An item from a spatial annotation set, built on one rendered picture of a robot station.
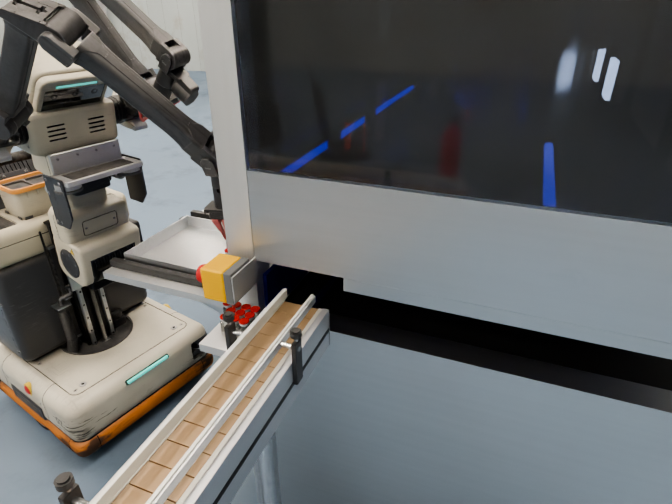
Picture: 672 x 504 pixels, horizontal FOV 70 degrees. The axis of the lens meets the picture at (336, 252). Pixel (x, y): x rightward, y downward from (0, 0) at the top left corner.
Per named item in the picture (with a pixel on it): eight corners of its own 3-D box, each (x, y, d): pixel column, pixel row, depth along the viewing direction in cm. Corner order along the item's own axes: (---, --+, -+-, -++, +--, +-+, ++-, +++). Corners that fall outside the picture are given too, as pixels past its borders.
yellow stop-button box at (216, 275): (252, 287, 101) (249, 258, 97) (234, 306, 95) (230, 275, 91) (221, 281, 103) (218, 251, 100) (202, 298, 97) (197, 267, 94)
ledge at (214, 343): (289, 329, 104) (289, 322, 103) (259, 367, 93) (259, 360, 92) (233, 316, 108) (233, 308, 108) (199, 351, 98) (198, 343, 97)
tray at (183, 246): (287, 244, 135) (286, 233, 134) (237, 290, 114) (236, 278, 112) (188, 225, 147) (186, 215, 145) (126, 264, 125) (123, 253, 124)
